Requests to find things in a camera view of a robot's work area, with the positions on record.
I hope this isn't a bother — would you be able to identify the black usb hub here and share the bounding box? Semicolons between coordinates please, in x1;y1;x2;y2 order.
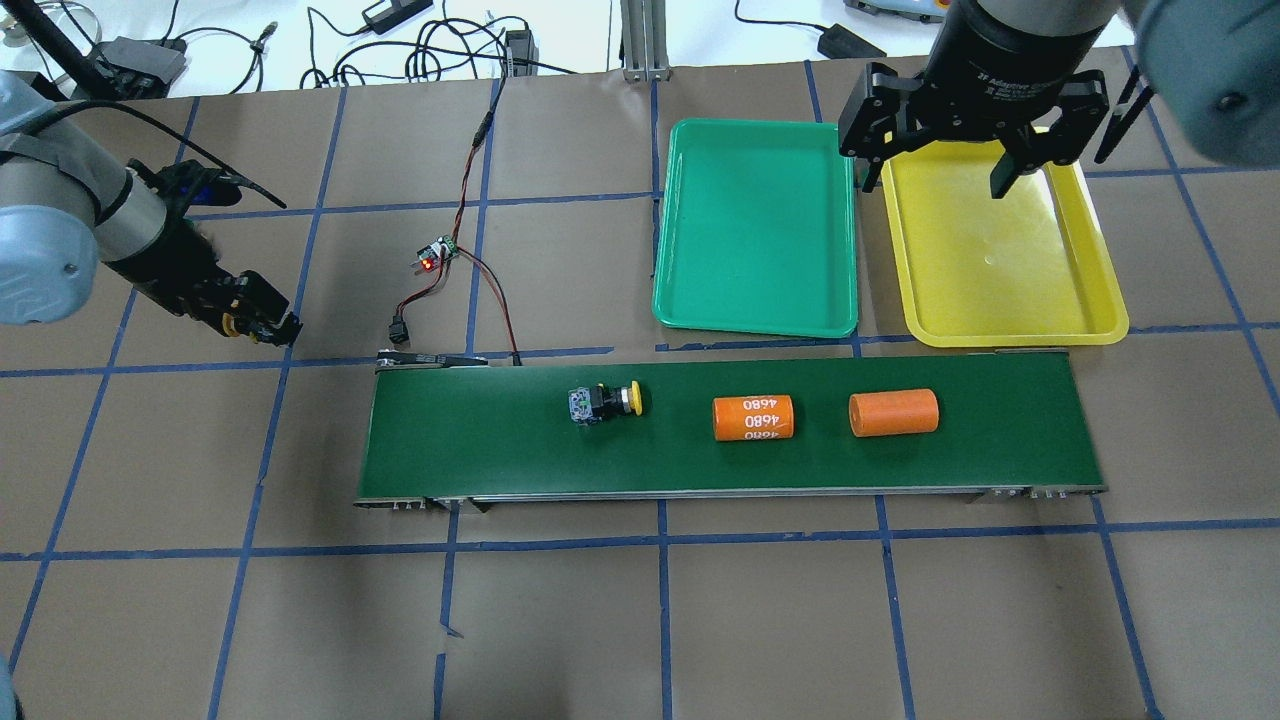
95;37;187;86

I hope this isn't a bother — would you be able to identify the small speed controller board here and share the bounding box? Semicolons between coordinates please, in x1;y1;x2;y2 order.
413;234;460;275

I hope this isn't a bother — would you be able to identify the red black wire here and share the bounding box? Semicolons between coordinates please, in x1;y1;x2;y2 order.
392;76;524;366

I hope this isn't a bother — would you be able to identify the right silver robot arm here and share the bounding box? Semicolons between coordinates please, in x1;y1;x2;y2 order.
838;1;1279;199

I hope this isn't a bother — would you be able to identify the plain orange cylinder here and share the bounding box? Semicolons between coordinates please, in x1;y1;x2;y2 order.
847;388;940;438

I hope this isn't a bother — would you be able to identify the black power adapter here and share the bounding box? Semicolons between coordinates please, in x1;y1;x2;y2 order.
815;24;887;60

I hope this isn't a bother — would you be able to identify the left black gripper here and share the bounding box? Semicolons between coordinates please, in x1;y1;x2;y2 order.
100;160;303;347

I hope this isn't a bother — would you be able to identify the yellow plastic tray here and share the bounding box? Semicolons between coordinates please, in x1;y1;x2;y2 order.
881;141;1130;348

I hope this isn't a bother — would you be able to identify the orange cylinder with white print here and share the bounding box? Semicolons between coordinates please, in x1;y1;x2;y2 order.
710;395;796;442

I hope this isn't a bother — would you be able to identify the aluminium frame post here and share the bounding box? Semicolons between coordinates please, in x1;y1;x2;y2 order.
620;0;672;85

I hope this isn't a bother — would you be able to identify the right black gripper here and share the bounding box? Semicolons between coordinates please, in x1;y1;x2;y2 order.
838;1;1112;199

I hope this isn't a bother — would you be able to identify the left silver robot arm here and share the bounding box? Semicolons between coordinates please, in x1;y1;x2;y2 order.
1;70;303;347

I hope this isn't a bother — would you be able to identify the green plastic tray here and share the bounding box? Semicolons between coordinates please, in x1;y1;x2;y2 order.
652;118;859;340

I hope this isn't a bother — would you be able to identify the green conveyor belt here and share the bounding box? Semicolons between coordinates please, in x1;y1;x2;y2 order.
355;354;1107;507

